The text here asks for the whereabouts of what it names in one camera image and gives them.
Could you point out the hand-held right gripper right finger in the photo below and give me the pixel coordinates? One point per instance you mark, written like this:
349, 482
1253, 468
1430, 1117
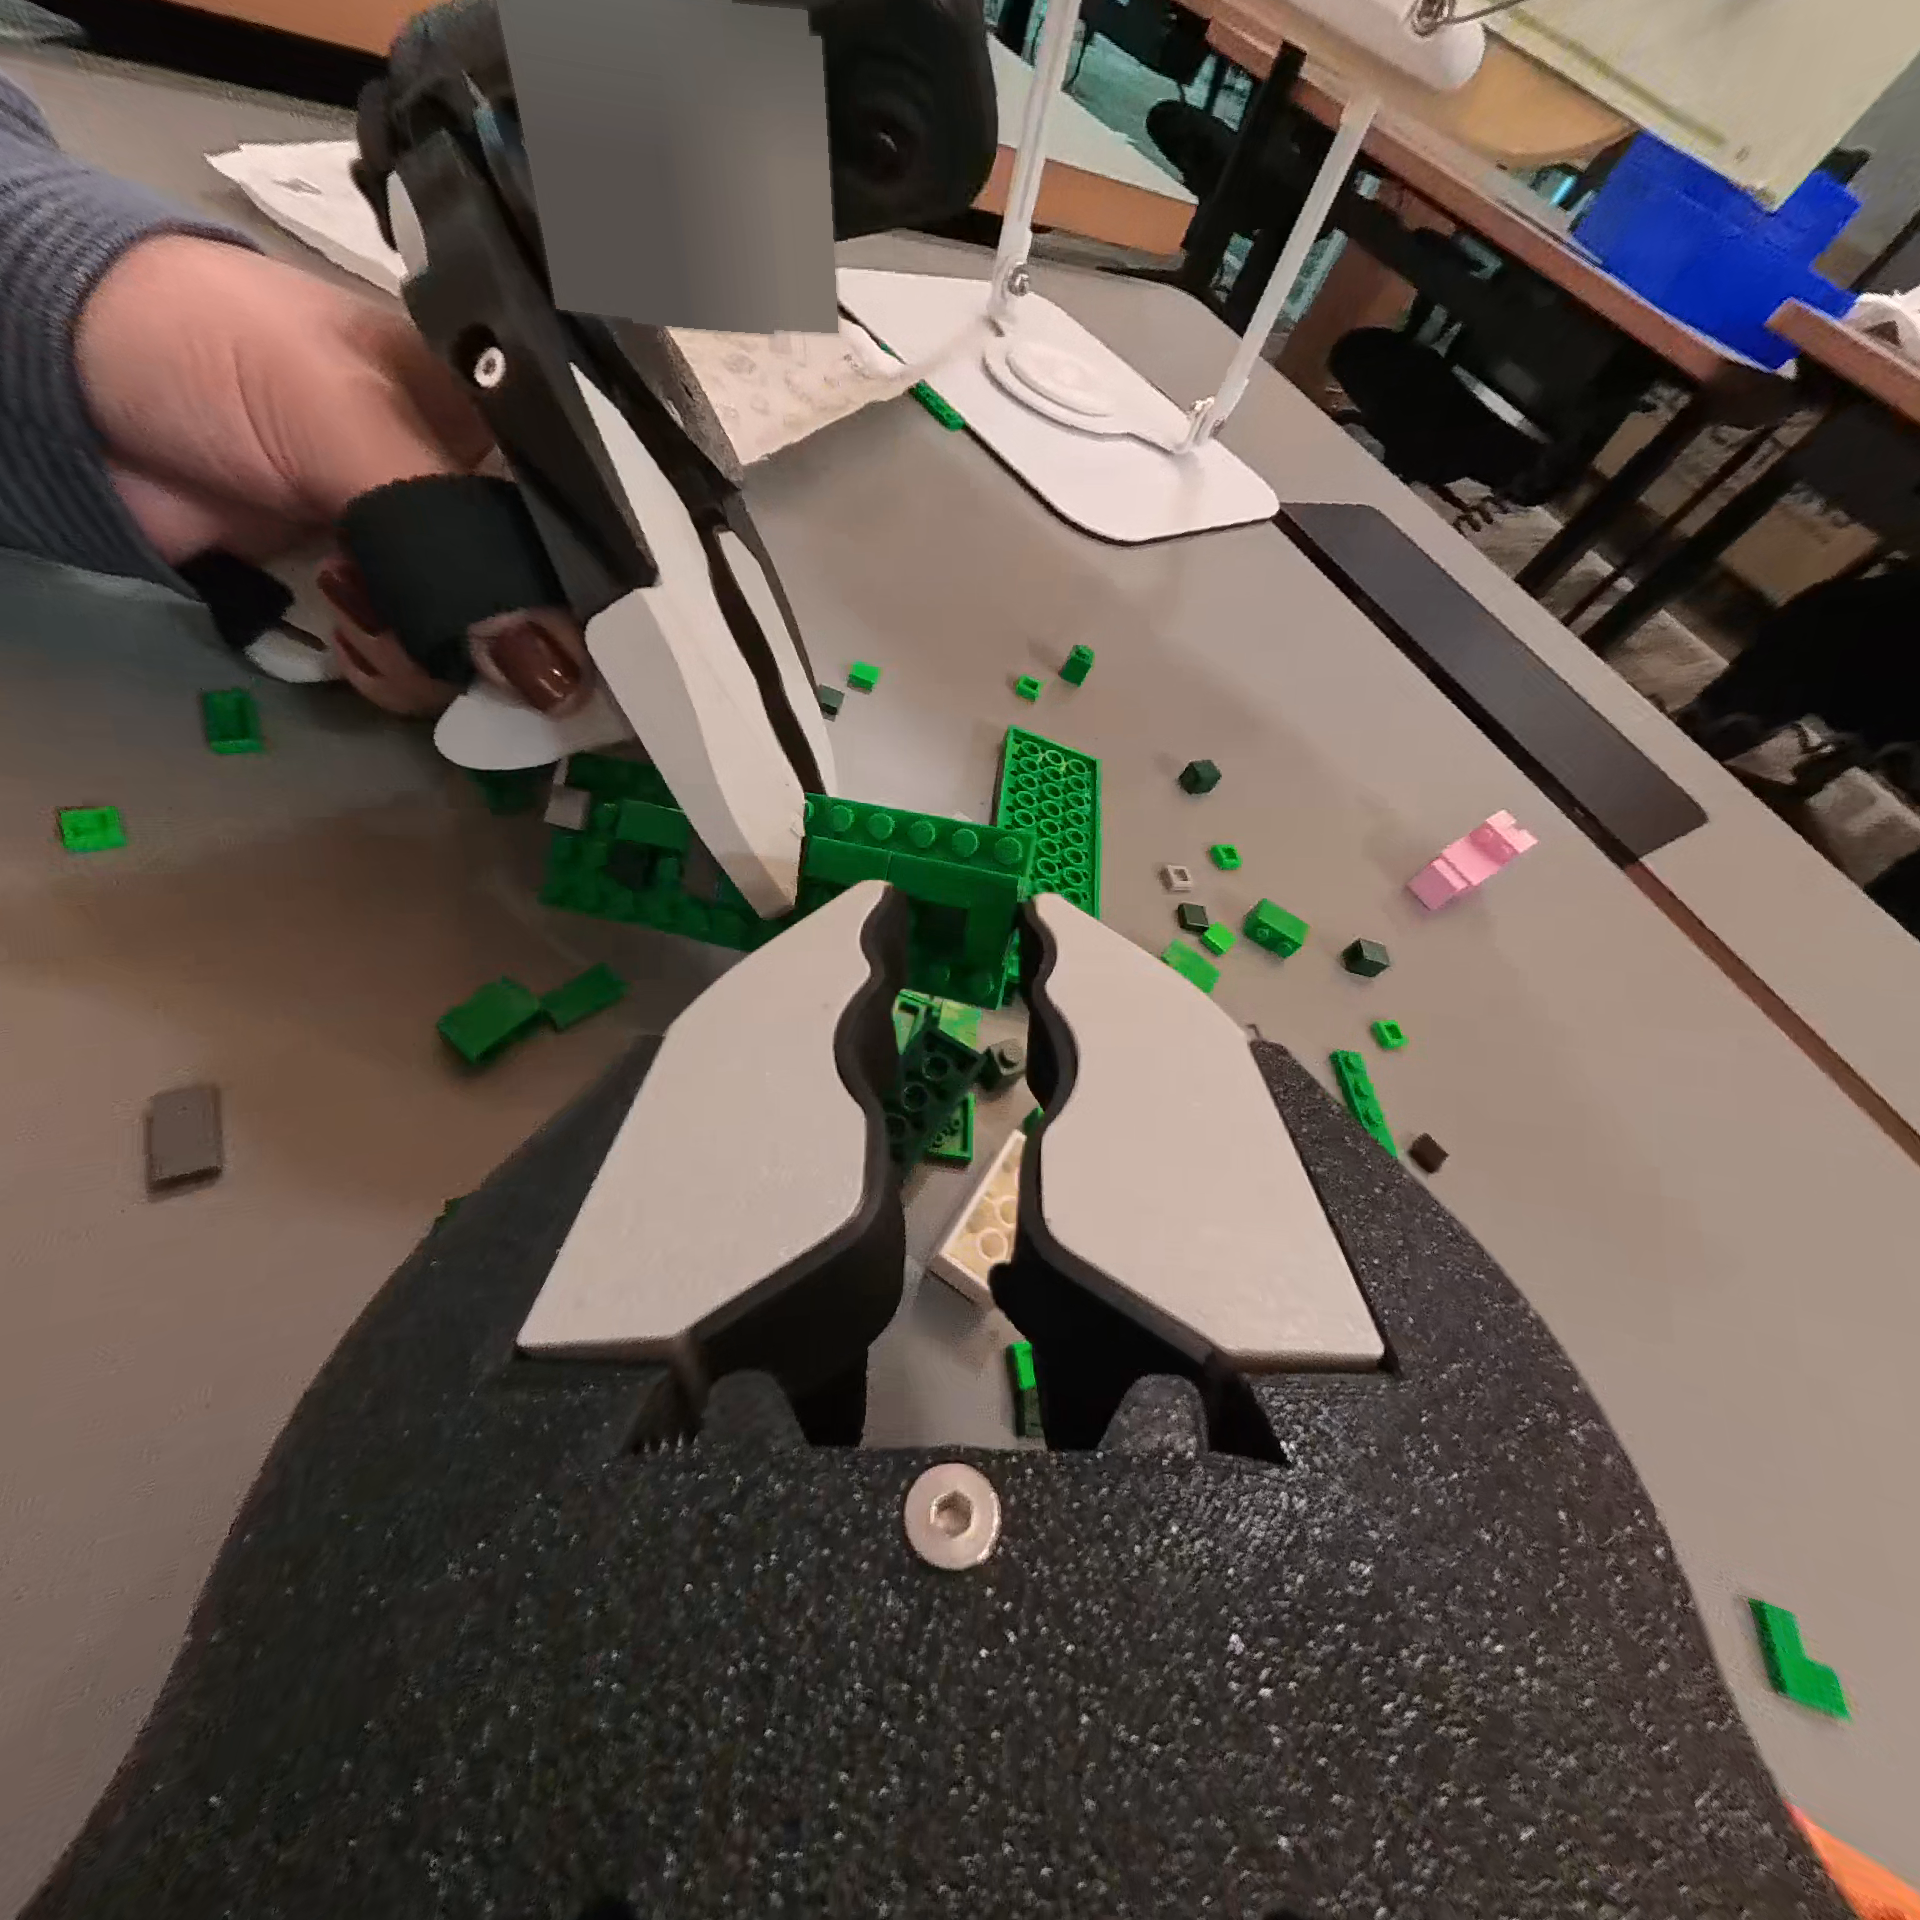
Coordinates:
1201, 1186

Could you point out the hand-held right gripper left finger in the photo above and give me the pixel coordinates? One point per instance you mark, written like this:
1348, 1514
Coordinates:
705, 1186

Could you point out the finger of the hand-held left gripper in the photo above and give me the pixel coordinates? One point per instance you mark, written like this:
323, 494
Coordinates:
774, 661
705, 750

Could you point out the green brick baseplate assembly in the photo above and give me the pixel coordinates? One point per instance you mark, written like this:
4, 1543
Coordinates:
899, 854

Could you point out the grey desk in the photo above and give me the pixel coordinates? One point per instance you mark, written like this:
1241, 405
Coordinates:
1501, 1201

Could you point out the person's left hand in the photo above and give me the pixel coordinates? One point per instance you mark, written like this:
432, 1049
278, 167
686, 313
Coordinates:
254, 389

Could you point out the long thin green plate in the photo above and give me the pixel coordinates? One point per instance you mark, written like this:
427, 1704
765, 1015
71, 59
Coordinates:
1362, 1103

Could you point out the white studded plate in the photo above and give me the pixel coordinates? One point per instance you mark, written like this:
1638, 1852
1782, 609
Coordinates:
982, 1225

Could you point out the scattered small toy bricks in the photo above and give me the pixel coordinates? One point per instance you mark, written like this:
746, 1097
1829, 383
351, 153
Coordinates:
488, 1021

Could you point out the pink brick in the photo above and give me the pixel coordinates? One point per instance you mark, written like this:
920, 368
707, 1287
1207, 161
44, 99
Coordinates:
1464, 871

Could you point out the white lamp stand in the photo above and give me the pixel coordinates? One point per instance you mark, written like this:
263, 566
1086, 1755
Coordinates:
1142, 466

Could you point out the grey flat tile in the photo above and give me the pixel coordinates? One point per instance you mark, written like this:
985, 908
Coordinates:
185, 1136

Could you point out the wood-edged table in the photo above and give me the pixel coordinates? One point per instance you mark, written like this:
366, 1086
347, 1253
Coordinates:
1096, 175

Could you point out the black office chair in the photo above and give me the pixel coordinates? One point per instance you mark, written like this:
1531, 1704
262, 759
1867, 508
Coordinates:
1426, 400
1814, 661

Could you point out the green L-shaped plate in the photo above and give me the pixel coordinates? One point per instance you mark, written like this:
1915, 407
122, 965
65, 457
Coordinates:
1793, 1650

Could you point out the long brown table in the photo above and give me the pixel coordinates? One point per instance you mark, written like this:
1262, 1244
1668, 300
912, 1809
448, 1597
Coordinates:
1501, 227

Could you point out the orange object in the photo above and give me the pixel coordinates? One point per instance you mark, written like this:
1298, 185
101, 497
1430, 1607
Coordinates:
1869, 1877

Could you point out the large blue storage bin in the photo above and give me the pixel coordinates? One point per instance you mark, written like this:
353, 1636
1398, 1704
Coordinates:
1696, 240

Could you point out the cluttered brown table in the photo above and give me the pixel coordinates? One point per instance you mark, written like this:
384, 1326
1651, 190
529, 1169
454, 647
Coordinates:
1846, 338

